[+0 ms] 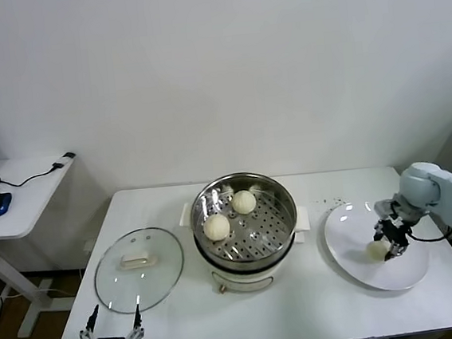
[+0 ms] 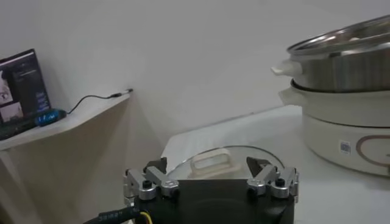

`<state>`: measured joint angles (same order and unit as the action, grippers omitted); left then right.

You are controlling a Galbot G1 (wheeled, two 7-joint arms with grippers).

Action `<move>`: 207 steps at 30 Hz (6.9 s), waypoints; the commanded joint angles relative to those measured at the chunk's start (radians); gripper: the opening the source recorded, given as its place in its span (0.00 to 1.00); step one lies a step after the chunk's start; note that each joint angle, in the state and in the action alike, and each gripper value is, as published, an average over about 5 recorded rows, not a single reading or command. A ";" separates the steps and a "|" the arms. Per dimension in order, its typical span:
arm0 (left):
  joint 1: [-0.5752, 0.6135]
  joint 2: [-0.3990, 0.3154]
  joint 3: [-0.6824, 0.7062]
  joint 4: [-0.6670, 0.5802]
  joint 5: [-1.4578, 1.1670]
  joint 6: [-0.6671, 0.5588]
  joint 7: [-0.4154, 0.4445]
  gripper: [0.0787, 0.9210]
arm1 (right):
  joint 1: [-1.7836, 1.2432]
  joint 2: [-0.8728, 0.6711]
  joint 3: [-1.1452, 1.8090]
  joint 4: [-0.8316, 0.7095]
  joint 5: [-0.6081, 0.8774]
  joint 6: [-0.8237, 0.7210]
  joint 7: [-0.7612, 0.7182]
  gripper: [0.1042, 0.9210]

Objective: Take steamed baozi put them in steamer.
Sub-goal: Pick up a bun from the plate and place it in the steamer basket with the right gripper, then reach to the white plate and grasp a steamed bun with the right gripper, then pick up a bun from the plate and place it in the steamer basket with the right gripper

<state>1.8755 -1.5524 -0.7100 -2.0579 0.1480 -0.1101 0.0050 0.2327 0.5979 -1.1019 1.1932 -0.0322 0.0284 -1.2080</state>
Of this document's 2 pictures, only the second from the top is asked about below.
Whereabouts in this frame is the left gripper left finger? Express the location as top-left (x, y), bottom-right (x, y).
top-left (123, 156), bottom-right (180, 208)

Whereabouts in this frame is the white side desk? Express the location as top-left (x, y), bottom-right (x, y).
top-left (0, 91), bottom-right (132, 224)

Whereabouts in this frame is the white electric cooker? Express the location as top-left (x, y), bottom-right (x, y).
top-left (278, 79), bottom-right (390, 177)

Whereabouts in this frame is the glass pot lid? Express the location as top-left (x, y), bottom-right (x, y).
top-left (167, 145), bottom-right (286, 180)

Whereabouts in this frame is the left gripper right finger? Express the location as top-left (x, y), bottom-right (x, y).
top-left (246, 156), bottom-right (300, 201)

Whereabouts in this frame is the black adapter cable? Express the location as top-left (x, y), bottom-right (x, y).
top-left (66, 88), bottom-right (134, 115)

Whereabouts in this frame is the black laptop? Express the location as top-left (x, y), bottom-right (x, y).
top-left (0, 48), bottom-right (52, 141)

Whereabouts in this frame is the stainless steel steamer basket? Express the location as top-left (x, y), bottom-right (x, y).
top-left (271, 15), bottom-right (390, 94)

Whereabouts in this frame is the blue computer mouse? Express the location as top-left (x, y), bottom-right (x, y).
top-left (35, 109), bottom-right (67, 127)

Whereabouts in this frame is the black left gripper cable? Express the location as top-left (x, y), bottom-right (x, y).
top-left (82, 206), bottom-right (153, 224)

